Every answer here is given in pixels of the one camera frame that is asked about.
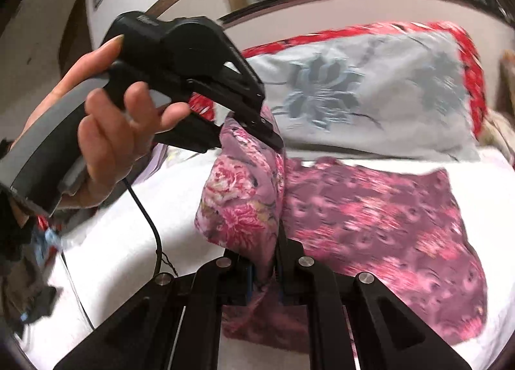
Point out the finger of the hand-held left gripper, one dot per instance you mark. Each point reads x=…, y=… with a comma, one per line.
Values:
x=193, y=132
x=257, y=126

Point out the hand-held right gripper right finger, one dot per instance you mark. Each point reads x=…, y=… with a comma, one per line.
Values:
x=287, y=273

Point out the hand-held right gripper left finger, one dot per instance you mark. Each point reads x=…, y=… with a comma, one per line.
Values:
x=237, y=281

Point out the pink floral shirt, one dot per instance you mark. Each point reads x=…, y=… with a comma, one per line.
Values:
x=382, y=225

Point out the person's left hand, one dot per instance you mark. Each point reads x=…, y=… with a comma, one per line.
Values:
x=116, y=144

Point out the white quilted bedcover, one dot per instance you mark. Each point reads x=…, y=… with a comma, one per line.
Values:
x=120, y=233

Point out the grey floral pillow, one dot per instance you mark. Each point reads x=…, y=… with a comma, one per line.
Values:
x=382, y=120

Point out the padded bed headboard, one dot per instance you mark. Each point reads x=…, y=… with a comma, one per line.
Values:
x=322, y=11

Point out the olive green jacket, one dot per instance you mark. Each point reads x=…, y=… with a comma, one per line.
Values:
x=24, y=285

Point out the red floral blanket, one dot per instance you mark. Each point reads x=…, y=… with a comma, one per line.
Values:
x=468, y=56

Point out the cream patterned cloth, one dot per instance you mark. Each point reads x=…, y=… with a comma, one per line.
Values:
x=499, y=136

